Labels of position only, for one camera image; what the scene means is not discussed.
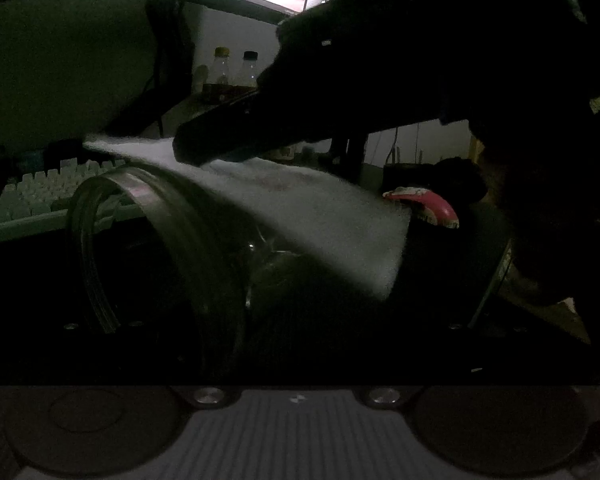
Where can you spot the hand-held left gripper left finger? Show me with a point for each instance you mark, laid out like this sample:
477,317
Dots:
130,347

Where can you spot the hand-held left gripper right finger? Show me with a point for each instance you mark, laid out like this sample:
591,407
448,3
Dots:
455,347

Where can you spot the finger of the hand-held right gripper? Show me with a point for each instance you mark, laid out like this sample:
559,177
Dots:
240,127

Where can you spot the clear glass jar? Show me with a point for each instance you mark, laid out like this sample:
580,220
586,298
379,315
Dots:
180,270

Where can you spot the white cloth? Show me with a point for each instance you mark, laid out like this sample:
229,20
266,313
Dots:
320,215

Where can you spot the person's right hand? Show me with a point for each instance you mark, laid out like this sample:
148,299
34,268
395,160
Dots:
540,240

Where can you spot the yellow cap plastic bottle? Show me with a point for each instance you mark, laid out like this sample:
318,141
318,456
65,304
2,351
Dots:
220,77

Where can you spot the black cap plastic bottle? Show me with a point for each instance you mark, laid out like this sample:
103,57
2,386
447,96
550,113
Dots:
247,72

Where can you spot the red snack packet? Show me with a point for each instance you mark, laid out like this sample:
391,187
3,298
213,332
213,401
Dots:
430,202

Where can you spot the white keyboard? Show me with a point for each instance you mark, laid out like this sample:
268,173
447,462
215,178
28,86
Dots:
40,200

